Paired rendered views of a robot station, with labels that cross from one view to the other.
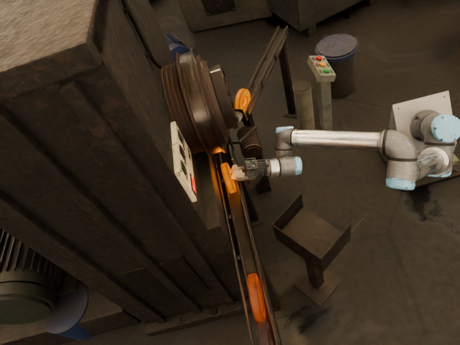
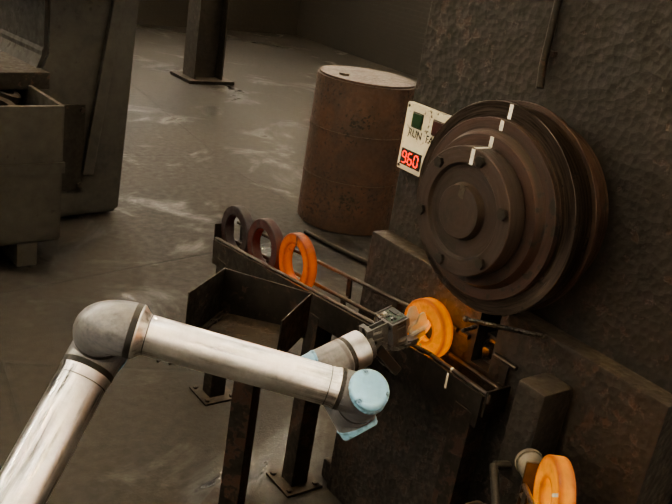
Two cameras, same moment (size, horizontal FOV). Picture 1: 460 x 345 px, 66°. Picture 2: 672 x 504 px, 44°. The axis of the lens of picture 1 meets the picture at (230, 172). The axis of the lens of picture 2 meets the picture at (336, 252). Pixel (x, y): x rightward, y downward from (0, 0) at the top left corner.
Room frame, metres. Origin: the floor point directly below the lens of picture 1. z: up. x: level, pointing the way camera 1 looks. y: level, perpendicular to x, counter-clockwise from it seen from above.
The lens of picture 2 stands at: (2.26, -1.54, 1.63)
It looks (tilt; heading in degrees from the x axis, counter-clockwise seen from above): 21 degrees down; 133
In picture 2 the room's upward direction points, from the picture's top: 9 degrees clockwise
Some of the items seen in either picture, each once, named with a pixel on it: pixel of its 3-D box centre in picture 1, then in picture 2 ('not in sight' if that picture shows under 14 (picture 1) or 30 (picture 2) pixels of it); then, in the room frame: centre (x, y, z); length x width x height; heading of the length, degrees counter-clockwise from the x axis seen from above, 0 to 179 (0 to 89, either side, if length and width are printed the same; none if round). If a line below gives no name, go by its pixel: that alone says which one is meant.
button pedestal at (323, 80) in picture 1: (324, 98); not in sight; (1.84, -0.83, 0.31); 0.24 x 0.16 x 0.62; 172
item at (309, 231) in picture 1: (315, 259); (236, 410); (0.74, -0.23, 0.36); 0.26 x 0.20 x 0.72; 27
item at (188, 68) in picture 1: (204, 103); (498, 208); (1.27, -0.01, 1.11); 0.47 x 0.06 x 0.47; 172
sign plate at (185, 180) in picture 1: (183, 161); (436, 148); (0.95, 0.14, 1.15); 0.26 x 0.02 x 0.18; 172
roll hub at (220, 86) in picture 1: (224, 96); (466, 210); (1.26, -0.11, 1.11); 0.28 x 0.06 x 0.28; 172
